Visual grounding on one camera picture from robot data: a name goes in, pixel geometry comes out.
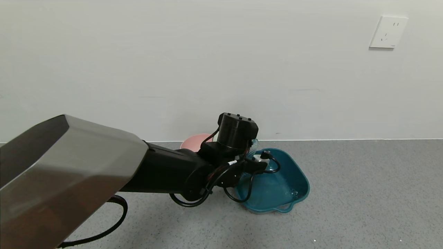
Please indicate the teal square tray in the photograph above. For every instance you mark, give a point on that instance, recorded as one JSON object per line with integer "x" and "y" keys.
{"x": 283, "y": 186}

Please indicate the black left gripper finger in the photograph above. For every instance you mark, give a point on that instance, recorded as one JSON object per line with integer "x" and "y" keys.
{"x": 255, "y": 166}

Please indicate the white wall socket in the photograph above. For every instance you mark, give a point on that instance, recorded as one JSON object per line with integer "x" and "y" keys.
{"x": 388, "y": 32}

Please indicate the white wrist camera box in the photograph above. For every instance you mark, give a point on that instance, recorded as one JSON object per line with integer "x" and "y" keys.
{"x": 259, "y": 158}

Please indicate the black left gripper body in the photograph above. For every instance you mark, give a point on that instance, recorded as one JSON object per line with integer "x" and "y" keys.
{"x": 235, "y": 131}

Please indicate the pink bowl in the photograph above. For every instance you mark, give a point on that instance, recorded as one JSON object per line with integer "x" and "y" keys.
{"x": 193, "y": 142}

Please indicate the ribbed clear plastic cup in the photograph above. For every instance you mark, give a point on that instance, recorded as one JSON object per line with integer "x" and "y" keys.
{"x": 253, "y": 147}

